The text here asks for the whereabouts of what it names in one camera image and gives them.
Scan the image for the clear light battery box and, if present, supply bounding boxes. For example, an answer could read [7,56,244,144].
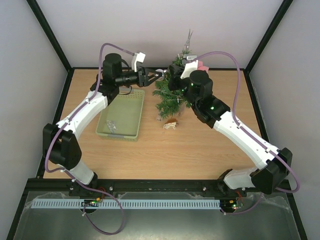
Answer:
[156,115,163,122]

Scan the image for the small green christmas tree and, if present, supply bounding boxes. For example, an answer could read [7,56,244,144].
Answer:
[152,48,196,120]

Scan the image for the silver bauble ornament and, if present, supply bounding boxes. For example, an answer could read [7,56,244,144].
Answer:
[155,69,167,81]

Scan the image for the light blue slotted cable duct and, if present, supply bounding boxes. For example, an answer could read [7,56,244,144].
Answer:
[31,199,221,210]

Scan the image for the black enclosure frame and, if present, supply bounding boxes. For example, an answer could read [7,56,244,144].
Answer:
[0,0,320,240]

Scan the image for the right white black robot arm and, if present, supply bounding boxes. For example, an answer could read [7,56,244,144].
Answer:
[168,64,293,196]

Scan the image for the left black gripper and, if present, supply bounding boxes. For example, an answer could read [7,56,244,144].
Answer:
[115,66,163,88]

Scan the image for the fairy light string wire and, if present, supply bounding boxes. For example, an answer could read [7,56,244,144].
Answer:
[153,88,186,105]

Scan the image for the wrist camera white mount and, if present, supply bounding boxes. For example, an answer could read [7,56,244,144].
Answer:
[180,54,203,79]
[131,51,146,72]

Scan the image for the pink felt bow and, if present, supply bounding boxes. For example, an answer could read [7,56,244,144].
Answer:
[197,61,209,73]

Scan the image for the light green plastic basket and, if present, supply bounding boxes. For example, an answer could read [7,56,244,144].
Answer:
[95,89,145,142]

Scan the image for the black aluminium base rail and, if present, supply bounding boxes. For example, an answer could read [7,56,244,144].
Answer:
[23,177,292,198]

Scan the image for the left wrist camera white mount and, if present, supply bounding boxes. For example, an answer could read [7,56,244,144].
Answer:
[131,51,146,72]

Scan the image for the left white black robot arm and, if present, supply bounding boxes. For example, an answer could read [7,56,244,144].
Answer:
[42,52,164,186]

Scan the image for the silver star ornament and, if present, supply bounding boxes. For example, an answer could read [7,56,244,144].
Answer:
[184,29,193,51]

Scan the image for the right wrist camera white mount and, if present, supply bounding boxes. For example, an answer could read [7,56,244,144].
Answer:
[180,54,203,79]

